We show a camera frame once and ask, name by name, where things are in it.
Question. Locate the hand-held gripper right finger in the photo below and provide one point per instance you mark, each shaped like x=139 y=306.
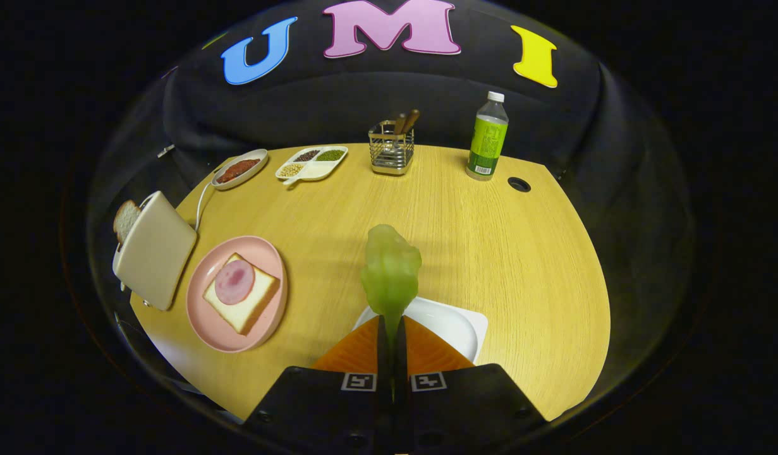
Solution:
x=401 y=354

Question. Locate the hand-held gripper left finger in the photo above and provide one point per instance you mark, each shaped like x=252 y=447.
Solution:
x=382 y=354

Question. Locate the green lettuce leaf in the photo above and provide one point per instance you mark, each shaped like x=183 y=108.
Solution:
x=392 y=272

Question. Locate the toasted bread slice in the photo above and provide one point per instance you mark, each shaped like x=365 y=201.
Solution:
x=126 y=220

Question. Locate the white square plate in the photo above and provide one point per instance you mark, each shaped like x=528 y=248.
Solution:
x=445 y=322

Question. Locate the white bread slice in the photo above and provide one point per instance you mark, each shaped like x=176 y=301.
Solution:
x=243 y=313

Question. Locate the pink ham slice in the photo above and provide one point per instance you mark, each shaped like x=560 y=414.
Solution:
x=234 y=281

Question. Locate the pink round plate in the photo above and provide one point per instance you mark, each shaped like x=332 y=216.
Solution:
x=212 y=322

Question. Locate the white compartment dish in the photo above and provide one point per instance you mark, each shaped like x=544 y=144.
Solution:
x=313 y=172

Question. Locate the yellow soybeans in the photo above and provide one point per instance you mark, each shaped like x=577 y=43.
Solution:
x=291 y=170

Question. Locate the green mung beans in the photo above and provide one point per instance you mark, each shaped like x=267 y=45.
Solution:
x=330 y=155

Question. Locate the dark red beans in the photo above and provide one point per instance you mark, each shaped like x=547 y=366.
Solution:
x=307 y=155

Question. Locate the green label drink bottle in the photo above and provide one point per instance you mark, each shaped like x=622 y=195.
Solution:
x=486 y=142

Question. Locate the round white plate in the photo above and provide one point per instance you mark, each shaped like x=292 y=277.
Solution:
x=263 y=158

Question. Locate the brown meat piece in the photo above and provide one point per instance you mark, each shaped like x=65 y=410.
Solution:
x=237 y=170

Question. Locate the cream white toaster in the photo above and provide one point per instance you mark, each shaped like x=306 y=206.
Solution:
x=155 y=253

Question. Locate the black backdrop cloth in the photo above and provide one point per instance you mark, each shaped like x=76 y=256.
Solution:
x=363 y=95

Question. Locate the white cloth clip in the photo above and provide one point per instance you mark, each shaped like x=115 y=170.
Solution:
x=166 y=150

